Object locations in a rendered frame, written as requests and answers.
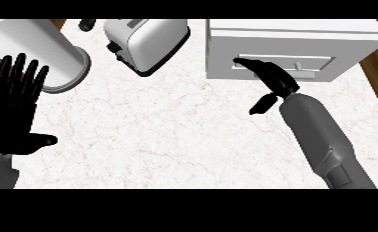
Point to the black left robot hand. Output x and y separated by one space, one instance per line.
16 109

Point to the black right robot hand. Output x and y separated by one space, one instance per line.
275 77

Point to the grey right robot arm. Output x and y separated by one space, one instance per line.
325 142

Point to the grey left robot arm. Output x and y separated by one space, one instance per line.
6 172

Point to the white drawer front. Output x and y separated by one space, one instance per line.
275 56

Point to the white drawer cabinet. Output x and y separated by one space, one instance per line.
290 49

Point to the small dark cup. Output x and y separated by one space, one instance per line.
87 24

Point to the large white cylindrical container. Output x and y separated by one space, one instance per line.
39 52

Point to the white toaster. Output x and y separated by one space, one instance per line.
148 44

